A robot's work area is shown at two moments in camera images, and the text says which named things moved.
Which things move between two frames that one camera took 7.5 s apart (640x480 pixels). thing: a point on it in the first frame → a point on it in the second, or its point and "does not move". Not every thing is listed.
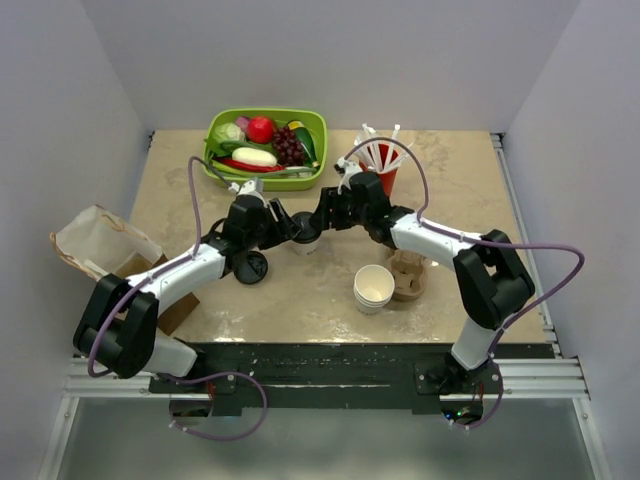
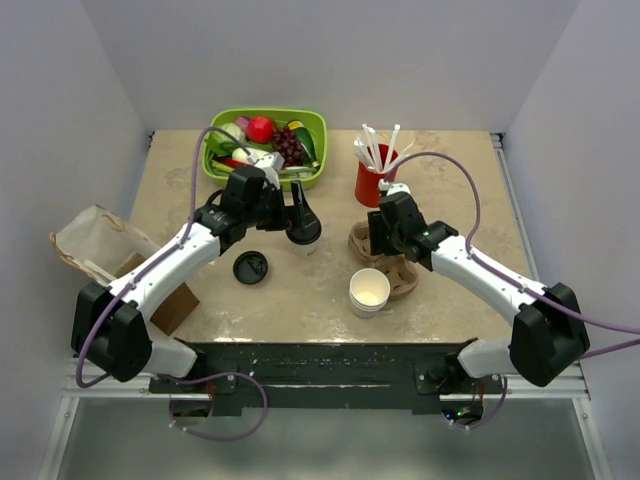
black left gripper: [282, 221] → [301, 213]
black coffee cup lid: [307, 233] does not move
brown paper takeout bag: [102, 243] does not move
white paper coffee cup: [306, 249] does not move
